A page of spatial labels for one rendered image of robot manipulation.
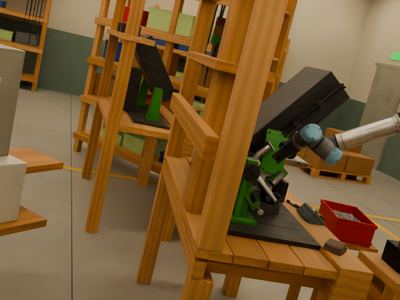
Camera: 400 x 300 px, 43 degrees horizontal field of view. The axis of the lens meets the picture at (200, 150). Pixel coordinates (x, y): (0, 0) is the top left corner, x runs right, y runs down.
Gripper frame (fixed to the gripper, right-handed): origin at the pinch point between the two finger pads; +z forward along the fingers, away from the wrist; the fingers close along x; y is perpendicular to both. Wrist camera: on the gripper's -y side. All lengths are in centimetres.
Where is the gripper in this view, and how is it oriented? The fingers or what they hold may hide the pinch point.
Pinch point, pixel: (281, 154)
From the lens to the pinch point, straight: 237.9
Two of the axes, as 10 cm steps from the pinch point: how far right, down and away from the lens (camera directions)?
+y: 7.6, -5.8, 2.7
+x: -6.2, -7.8, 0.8
